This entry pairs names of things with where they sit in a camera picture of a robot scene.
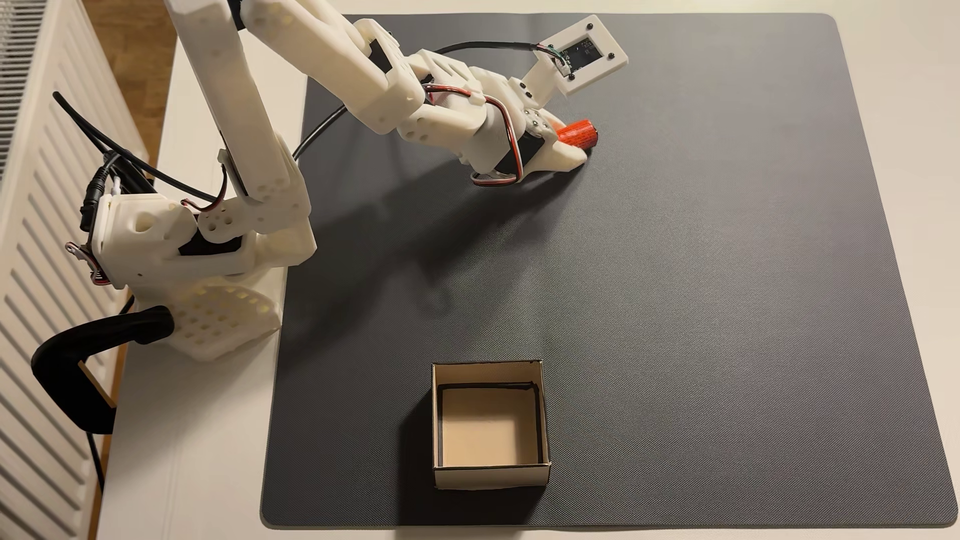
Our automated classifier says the black table clamp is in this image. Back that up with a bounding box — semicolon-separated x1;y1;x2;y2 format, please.
30;306;176;436

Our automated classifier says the black power cable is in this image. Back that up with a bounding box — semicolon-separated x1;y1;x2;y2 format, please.
81;296;138;490

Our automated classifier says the white radiator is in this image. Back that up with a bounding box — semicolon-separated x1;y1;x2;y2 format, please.
0;0;151;540

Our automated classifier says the red black arm servo wire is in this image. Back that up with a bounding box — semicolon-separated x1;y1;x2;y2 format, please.
180;163;231;216

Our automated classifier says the red black gripper servo wire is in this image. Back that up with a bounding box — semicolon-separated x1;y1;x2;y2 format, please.
422;84;528;188

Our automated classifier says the black base cable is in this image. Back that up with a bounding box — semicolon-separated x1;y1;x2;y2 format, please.
52;90;220;207

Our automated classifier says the open cardboard box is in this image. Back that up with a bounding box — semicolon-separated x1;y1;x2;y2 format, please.
431;359;553;492

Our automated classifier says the white framed camera box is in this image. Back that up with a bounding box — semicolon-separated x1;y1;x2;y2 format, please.
519;13;630;100

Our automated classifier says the dark grey textured mat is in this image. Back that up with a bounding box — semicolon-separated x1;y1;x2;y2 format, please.
260;11;960;530

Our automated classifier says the black camera cable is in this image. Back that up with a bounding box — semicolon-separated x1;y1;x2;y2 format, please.
292;40;562;163

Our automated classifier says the red cylinder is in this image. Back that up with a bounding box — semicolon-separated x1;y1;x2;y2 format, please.
556;121;600;150

